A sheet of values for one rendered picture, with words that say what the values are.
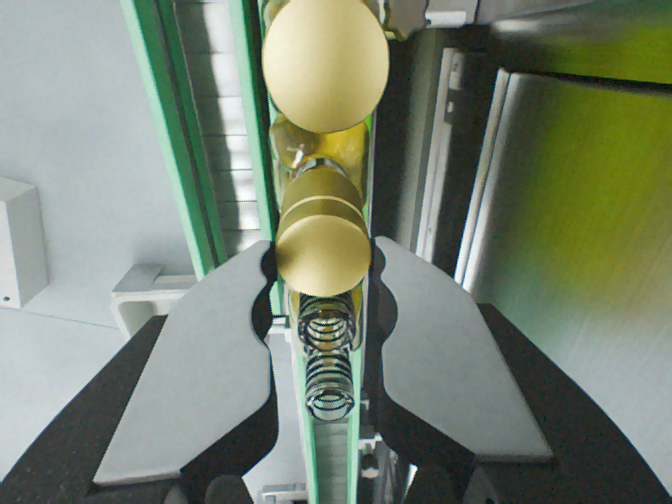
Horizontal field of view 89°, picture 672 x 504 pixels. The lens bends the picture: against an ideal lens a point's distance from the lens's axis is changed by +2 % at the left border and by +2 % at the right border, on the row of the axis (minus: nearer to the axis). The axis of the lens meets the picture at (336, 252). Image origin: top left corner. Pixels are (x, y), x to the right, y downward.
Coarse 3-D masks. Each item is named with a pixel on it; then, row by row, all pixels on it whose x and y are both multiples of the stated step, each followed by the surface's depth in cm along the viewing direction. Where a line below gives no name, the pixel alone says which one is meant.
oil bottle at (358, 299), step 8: (360, 288) 25; (288, 296) 25; (296, 296) 24; (360, 296) 24; (288, 304) 24; (296, 304) 24; (360, 304) 24; (296, 312) 23; (360, 312) 24; (296, 320) 23; (360, 320) 24; (296, 328) 24; (360, 328) 24; (296, 336) 24; (360, 336) 25; (296, 344) 25; (352, 344) 24; (360, 344) 25; (304, 352) 24; (352, 352) 25
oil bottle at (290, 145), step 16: (272, 128) 18; (288, 128) 18; (352, 128) 18; (368, 128) 19; (272, 144) 18; (288, 144) 17; (304, 144) 17; (320, 144) 17; (336, 144) 17; (352, 144) 17; (368, 144) 18; (272, 160) 18; (288, 160) 17; (304, 160) 17; (336, 160) 17; (352, 160) 17; (368, 160) 19; (288, 176) 18; (352, 176) 18
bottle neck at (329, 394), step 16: (320, 352) 21; (336, 352) 21; (320, 368) 20; (336, 368) 20; (320, 384) 19; (336, 384) 19; (352, 384) 21; (320, 400) 21; (336, 400) 21; (352, 400) 19; (320, 416) 20; (336, 416) 20
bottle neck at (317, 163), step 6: (306, 162) 17; (312, 162) 17; (318, 162) 16; (324, 162) 16; (330, 162) 17; (336, 162) 17; (300, 168) 17; (306, 168) 16; (312, 168) 16; (318, 168) 16; (324, 168) 16; (330, 168) 16; (336, 168) 16; (342, 168) 17; (294, 174) 17; (300, 174) 16
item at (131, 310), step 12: (120, 300) 52; (132, 300) 52; (144, 300) 52; (156, 300) 61; (168, 300) 61; (120, 312) 53; (132, 312) 56; (144, 312) 60; (156, 312) 62; (120, 324) 54; (132, 324) 56; (132, 336) 57
